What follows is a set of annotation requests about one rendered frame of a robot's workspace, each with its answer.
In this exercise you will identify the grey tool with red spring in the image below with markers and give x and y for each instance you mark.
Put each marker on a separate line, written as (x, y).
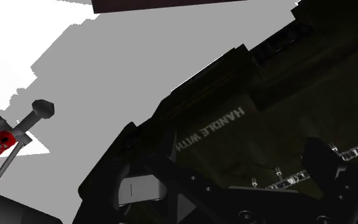
(30, 119)

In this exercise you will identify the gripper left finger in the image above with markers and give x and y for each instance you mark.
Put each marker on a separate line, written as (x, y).
(191, 192)

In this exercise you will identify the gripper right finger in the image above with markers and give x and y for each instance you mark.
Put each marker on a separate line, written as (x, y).
(346, 189)

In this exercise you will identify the black device with grey button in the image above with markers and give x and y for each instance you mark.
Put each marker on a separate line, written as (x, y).
(110, 167)

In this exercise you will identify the dark box with pale lettering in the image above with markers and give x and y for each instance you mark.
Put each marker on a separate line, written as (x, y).
(290, 108)

